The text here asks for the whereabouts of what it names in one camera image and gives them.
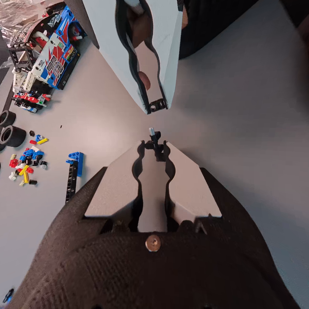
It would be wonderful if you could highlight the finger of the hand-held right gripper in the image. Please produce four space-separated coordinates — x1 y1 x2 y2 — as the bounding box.
82 0 152 115
141 0 183 110

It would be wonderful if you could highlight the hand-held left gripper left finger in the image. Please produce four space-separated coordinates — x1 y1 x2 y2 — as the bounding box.
84 140 146 233

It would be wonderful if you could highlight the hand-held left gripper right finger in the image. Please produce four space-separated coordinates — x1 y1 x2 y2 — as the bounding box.
163 141 222 233

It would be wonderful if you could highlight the black lego connector assembly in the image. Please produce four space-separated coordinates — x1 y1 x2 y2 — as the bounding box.
144 127 167 163

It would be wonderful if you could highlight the small black lego connector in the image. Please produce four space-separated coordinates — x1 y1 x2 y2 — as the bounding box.
148 98 169 114

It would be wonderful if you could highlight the black lego beam blue end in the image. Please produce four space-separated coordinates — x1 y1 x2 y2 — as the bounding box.
65 152 85 204

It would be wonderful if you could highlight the partly built lego car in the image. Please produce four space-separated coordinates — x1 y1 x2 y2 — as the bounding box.
8 23 52 114

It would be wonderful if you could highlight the pile of mixed lego pieces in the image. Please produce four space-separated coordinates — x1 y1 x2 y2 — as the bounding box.
8 130 49 187

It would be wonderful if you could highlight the black rubber lego tire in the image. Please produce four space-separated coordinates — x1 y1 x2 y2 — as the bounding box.
0 125 27 148
0 110 16 127

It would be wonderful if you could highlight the blue lego connector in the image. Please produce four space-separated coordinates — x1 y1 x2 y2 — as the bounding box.
2 288 15 304

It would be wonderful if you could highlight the person's right hand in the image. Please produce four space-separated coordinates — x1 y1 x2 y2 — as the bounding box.
127 6 151 91

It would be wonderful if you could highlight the clear plastic bag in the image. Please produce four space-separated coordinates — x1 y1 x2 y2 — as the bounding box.
0 0 57 46

